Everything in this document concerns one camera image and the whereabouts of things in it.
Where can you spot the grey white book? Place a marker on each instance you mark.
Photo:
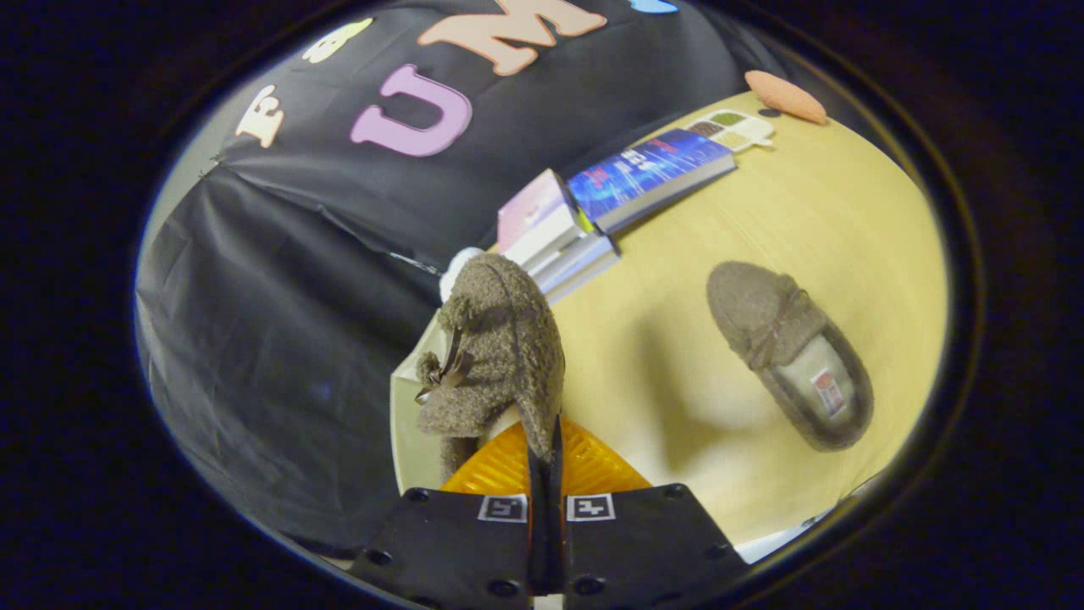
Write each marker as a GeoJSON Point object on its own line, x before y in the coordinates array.
{"type": "Point", "coordinates": [576, 264]}

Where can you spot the brown fuzzy shoe with bow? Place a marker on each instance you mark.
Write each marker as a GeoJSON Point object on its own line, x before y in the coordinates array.
{"type": "Point", "coordinates": [508, 339]}
{"type": "Point", "coordinates": [766, 318]}

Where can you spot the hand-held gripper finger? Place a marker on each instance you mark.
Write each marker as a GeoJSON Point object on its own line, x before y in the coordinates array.
{"type": "Point", "coordinates": [536, 529]}
{"type": "Point", "coordinates": [556, 529]}

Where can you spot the white round object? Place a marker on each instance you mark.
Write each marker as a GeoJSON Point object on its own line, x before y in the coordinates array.
{"type": "Point", "coordinates": [456, 269]}

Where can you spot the orange oval pad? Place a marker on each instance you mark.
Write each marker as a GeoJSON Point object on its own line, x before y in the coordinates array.
{"type": "Point", "coordinates": [786, 97]}

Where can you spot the black backdrop cloth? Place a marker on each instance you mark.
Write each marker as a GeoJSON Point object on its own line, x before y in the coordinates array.
{"type": "Point", "coordinates": [296, 296]}

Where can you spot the blue book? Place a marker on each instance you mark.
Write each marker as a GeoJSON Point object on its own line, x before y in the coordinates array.
{"type": "Point", "coordinates": [648, 174]}

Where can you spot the colour swatch card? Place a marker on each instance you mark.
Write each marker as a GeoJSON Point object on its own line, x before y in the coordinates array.
{"type": "Point", "coordinates": [735, 129]}

